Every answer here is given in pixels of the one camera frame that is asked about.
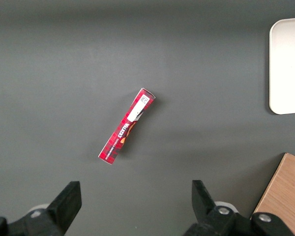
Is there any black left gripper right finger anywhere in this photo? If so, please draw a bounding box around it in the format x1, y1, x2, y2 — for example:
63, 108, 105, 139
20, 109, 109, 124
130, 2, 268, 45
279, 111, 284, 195
182, 179, 295, 236

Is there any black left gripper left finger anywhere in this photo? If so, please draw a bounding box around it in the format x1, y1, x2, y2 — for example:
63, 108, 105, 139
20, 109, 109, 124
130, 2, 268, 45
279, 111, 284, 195
0, 181, 83, 236

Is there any wooden board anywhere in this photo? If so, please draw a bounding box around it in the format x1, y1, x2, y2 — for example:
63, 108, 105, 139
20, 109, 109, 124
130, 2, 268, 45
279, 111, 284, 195
250, 152, 295, 236

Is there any red tartan shortbread box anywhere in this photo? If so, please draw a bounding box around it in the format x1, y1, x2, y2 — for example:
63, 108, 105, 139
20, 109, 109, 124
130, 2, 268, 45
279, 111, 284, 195
98, 87, 156, 166

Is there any white rounded plastic tray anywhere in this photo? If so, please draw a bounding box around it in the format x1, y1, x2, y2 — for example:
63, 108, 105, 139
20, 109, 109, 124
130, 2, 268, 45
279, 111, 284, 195
269, 17, 295, 115

